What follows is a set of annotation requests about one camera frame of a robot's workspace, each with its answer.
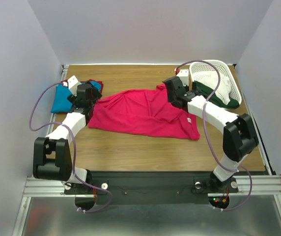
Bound blue folded t-shirt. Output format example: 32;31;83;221
51;83;89;116

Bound dark green t-shirt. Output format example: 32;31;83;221
196;82;240;110

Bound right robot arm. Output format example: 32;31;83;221
163;76;259;192

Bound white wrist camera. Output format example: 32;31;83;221
62;75;82;96
176;69;190;86

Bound aluminium frame rail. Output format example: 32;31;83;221
12;64;281;236

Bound white t-shirt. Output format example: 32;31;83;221
197;71;231;105

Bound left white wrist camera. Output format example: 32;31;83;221
62;75;82;96

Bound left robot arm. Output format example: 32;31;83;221
32;82;102;194

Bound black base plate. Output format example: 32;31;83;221
64;171;239;206

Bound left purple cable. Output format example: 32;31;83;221
29;83;113;214

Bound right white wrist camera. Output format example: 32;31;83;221
176;69;190;86

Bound white plastic basket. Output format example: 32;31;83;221
189;59;242;110

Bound pink t-shirt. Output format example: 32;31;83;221
88;84;200;141

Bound dark red folded t-shirt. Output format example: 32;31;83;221
81;80;104;93

